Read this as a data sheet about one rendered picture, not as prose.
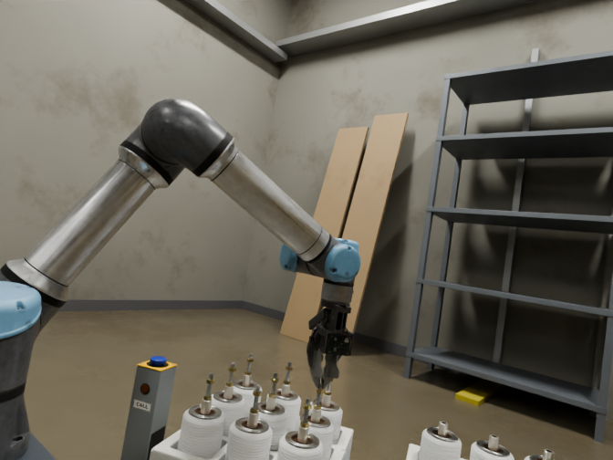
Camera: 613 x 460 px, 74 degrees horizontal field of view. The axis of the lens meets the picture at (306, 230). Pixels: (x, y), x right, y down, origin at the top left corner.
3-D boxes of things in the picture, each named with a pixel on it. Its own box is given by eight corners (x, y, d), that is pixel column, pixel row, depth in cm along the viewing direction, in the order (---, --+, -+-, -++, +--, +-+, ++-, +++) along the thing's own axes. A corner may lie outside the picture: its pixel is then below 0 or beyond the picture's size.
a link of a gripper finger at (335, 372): (329, 395, 96) (334, 355, 96) (319, 386, 101) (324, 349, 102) (341, 395, 97) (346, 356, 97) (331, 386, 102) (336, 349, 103)
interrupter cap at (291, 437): (301, 454, 83) (302, 450, 83) (277, 437, 88) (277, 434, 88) (326, 445, 88) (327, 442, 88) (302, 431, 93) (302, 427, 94)
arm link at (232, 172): (181, 66, 65) (376, 253, 83) (170, 87, 75) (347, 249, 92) (131, 118, 62) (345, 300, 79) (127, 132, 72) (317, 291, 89)
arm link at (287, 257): (301, 237, 87) (344, 245, 92) (280, 235, 97) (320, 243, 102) (295, 274, 87) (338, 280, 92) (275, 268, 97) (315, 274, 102)
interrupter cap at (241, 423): (259, 438, 87) (260, 434, 87) (228, 428, 89) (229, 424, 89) (274, 425, 94) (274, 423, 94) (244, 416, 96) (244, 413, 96)
